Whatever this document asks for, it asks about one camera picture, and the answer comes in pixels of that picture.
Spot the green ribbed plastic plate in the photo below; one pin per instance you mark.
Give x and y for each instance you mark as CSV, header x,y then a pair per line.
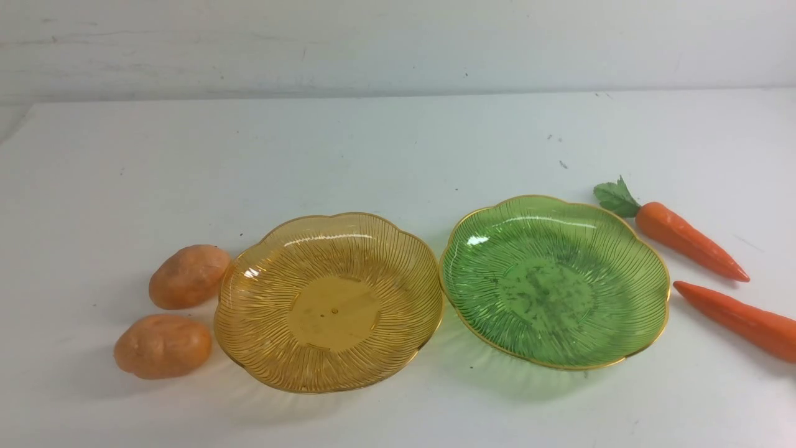
x,y
561,284

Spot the amber ribbed plastic plate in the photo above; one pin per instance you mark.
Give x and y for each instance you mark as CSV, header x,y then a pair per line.
x,y
329,303

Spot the toy carrot with leaves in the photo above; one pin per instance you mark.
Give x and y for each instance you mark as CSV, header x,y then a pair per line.
x,y
661,224

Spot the toy potato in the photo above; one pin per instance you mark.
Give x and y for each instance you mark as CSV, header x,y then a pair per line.
x,y
190,277
163,346

